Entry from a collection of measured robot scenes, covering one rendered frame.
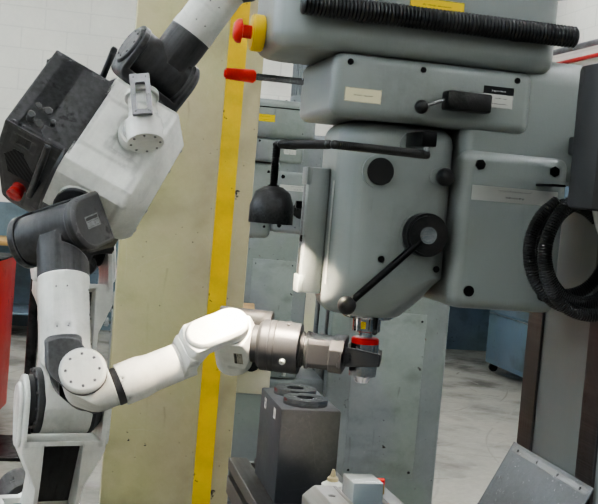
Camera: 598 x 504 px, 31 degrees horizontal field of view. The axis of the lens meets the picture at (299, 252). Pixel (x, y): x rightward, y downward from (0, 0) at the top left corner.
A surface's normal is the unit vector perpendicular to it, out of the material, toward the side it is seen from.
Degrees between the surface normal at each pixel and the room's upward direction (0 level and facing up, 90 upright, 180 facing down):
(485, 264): 90
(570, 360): 90
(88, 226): 70
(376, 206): 90
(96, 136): 58
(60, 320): 64
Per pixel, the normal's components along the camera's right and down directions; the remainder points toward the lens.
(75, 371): 0.12, -0.38
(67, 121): 0.39, -0.45
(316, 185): 0.22, 0.07
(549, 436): -0.97, -0.07
